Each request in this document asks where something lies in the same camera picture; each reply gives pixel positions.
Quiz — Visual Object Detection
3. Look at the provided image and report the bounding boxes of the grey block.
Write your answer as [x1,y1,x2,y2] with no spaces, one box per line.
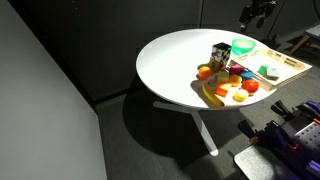
[266,67,280,82]

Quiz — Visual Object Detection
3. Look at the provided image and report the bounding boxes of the yellow toy apple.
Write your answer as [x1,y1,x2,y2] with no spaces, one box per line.
[228,74,243,87]

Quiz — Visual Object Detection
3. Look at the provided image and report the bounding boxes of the red tomato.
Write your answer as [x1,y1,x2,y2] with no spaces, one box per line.
[241,78,260,95]

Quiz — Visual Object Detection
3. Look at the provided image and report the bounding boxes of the orange-edged soft cube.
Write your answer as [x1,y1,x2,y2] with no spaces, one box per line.
[207,57,224,73]

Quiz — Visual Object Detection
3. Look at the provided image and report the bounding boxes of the purple clamp with orange tips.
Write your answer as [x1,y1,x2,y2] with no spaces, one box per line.
[270,99,320,125]
[238,119,298,152]

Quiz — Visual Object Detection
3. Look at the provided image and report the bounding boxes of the magenta block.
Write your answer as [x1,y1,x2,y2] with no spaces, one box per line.
[229,63,246,77]

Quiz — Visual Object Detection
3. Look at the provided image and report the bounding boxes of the yellow lemon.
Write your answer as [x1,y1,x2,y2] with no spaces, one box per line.
[233,88,250,102]

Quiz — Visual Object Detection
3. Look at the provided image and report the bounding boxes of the grey metal base plate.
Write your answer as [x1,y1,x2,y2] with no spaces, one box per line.
[233,145,292,180]

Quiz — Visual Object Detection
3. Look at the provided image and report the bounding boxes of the light green block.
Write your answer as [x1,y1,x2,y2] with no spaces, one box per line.
[216,70,230,85]

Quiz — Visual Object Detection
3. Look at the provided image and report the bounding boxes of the light wooden furniture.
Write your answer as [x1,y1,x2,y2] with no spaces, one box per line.
[288,24,320,56]

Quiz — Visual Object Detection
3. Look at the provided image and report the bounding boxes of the yellow banana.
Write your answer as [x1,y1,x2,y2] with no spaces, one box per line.
[201,81,226,108]

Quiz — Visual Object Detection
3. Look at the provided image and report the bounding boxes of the green plastic bowl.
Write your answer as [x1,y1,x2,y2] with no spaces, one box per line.
[231,37,257,57]

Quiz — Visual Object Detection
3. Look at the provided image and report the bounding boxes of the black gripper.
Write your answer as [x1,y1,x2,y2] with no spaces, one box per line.
[238,0,278,32]

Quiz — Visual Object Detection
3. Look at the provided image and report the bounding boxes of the orange block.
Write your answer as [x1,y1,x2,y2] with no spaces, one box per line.
[215,82,233,98]

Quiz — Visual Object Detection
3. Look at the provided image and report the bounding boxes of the orange fruit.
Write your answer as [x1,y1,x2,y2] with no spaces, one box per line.
[197,65,213,80]

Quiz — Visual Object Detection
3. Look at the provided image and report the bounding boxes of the wooden tray with slotted sides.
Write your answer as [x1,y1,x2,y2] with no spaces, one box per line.
[228,48,313,92]

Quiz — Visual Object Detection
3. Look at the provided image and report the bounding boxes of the black perforated board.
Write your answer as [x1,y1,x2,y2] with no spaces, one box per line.
[292,121,320,158]

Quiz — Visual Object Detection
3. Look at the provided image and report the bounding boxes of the white table base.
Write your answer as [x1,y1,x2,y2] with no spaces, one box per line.
[153,100,220,157]

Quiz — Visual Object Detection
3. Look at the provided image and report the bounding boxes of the blue block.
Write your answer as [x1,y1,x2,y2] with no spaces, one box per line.
[240,70,255,82]

